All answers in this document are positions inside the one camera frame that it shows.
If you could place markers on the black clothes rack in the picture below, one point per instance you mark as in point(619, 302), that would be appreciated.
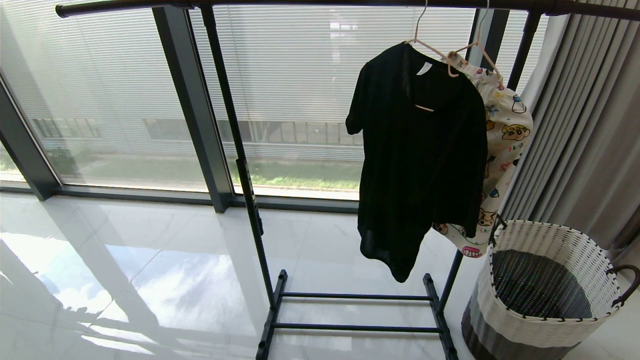
point(300, 4)

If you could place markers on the pink clothes hanger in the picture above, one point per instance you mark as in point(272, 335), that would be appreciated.
point(425, 45)
point(482, 50)

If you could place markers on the white laundry basket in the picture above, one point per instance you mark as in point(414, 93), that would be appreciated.
point(540, 325)

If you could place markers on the window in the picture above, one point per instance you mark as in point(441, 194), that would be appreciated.
point(125, 100)

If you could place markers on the cream printed garment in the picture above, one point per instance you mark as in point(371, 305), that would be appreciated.
point(510, 130)

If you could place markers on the black garment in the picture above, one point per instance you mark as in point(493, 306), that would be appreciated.
point(415, 175)

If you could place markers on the beige curtain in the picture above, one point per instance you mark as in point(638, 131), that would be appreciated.
point(590, 125)

